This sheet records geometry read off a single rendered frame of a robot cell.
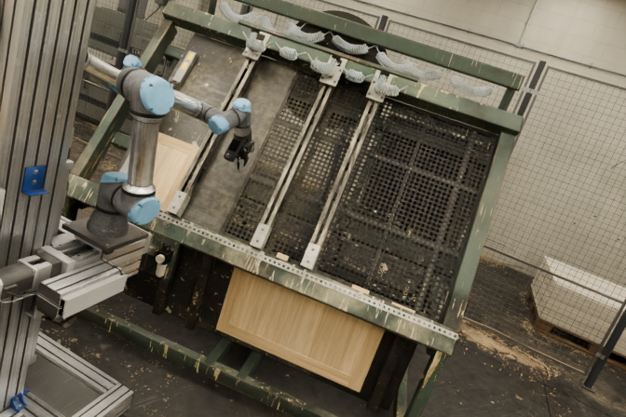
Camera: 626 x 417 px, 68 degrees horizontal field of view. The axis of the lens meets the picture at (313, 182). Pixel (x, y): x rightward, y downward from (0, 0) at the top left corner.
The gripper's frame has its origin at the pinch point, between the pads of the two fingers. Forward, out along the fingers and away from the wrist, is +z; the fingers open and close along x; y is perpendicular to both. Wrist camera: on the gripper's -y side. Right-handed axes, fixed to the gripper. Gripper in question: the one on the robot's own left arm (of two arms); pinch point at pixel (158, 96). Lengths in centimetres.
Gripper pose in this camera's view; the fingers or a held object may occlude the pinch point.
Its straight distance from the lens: 277.4
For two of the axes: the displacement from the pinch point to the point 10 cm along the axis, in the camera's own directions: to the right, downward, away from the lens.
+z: 0.3, 3.3, 9.4
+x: -0.4, 9.4, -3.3
